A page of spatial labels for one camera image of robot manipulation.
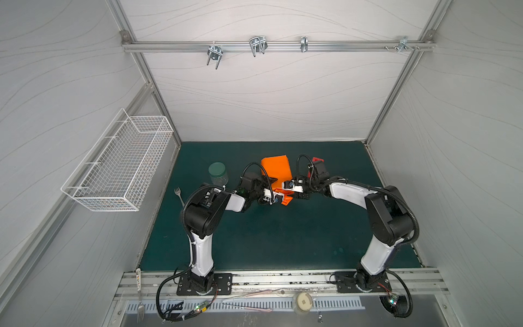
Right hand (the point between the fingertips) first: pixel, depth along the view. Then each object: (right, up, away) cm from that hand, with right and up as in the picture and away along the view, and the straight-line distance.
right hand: (290, 184), depth 95 cm
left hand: (-9, 0, +2) cm, 10 cm away
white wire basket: (-63, +8, -26) cm, 68 cm away
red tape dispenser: (+16, +12, +11) cm, 23 cm away
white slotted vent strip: (+7, -40, -24) cm, 47 cm away
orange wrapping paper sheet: (-5, +8, +6) cm, 11 cm away
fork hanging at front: (-55, -41, -26) cm, 73 cm away
